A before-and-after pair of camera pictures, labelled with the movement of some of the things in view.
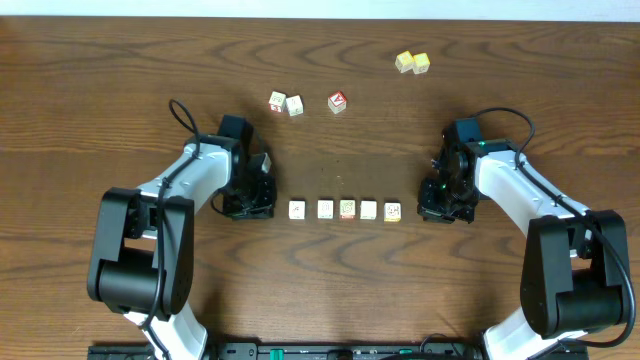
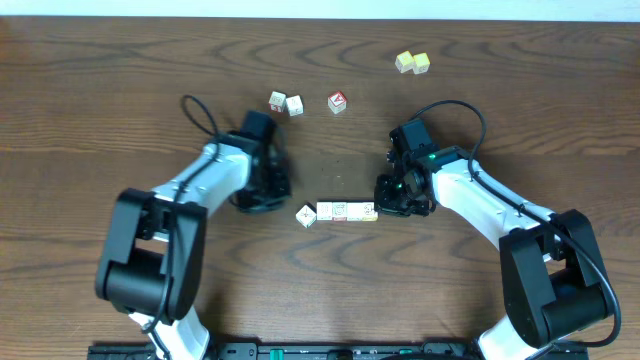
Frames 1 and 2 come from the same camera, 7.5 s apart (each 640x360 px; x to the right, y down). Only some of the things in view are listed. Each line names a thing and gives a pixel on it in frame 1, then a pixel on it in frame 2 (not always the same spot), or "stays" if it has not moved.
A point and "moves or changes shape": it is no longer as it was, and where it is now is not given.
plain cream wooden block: (368, 210) to (355, 211)
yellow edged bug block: (297, 209) to (307, 215)
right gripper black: (428, 207) to (383, 202)
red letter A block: (337, 102) stays
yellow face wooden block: (392, 211) moves or changes shape
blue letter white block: (295, 105) stays
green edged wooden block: (325, 209) stays
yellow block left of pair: (404, 61) stays
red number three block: (277, 101) stays
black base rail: (428, 350) stays
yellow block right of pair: (420, 63) stays
